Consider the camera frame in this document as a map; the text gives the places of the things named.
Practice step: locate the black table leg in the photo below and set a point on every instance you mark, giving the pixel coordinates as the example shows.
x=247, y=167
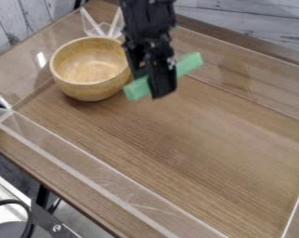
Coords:
x=43, y=196

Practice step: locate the dark metal floor bracket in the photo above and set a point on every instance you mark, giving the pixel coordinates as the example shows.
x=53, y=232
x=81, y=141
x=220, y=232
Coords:
x=49, y=223

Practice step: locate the clear acrylic tray walls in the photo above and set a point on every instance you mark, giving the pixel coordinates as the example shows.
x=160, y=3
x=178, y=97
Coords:
x=198, y=165

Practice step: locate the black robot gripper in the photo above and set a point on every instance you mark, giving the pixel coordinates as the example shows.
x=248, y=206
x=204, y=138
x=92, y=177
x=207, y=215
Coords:
x=150, y=19

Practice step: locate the brown wooden bowl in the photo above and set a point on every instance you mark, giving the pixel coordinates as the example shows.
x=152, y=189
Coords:
x=89, y=68

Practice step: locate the green rectangular block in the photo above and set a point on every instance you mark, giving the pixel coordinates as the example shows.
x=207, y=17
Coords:
x=137, y=89

